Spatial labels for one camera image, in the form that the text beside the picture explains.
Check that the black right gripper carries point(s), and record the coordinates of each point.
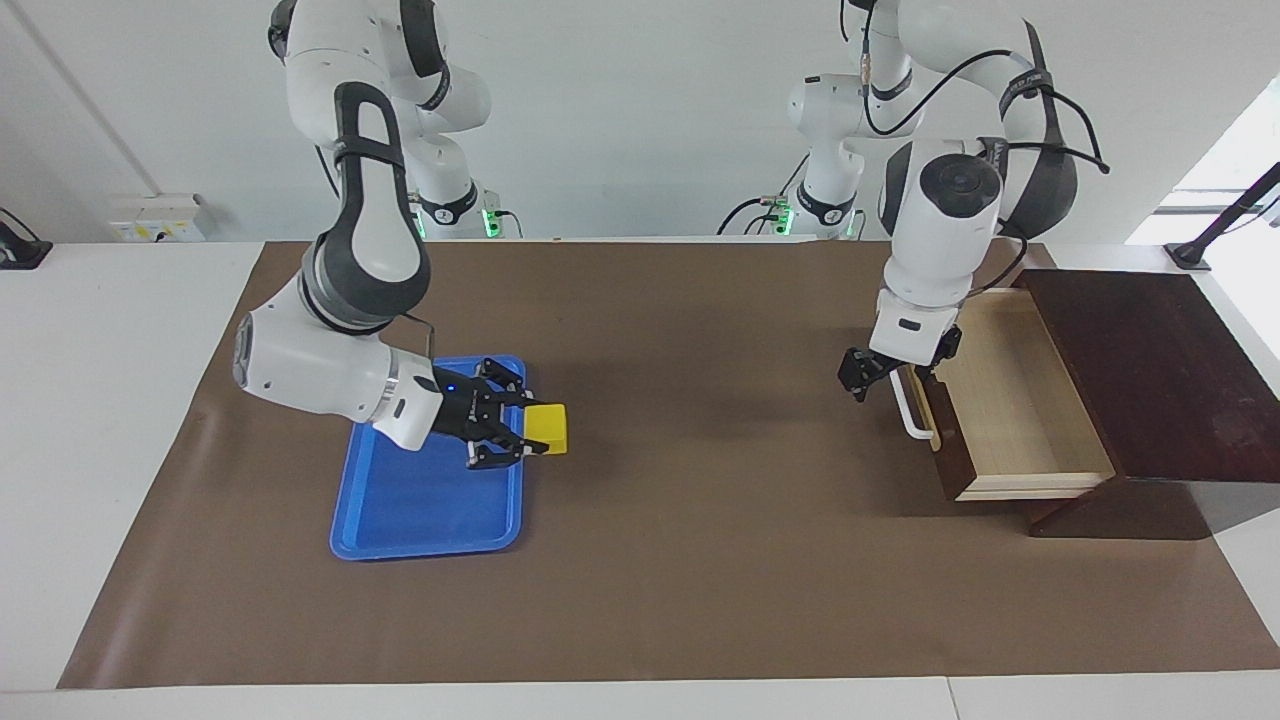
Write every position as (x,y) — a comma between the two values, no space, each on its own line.
(465,408)

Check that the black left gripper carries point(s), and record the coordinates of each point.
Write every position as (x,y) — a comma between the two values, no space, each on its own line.
(882,368)

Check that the yellow cube block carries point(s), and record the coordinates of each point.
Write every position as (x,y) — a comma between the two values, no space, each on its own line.
(550,430)

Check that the dark wooden drawer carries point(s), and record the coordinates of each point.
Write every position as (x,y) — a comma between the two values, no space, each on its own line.
(1010,420)

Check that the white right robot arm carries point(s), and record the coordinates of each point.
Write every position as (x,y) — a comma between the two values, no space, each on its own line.
(360,250)

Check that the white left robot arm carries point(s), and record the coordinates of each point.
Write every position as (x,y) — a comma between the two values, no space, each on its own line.
(940,240)

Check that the dark wooden drawer cabinet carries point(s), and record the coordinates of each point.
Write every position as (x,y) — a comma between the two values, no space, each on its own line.
(1180,380)

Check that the blue plastic tray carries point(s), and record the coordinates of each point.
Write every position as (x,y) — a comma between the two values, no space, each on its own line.
(420,510)

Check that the brown table mat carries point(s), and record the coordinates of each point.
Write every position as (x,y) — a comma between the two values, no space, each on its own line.
(700,580)

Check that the black camera stand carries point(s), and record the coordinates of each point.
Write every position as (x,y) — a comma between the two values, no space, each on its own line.
(1190,258)

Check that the white wall socket box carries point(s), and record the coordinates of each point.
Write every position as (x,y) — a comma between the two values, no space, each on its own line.
(150,228)

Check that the black desk mount base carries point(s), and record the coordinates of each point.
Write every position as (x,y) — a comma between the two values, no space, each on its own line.
(20,255)

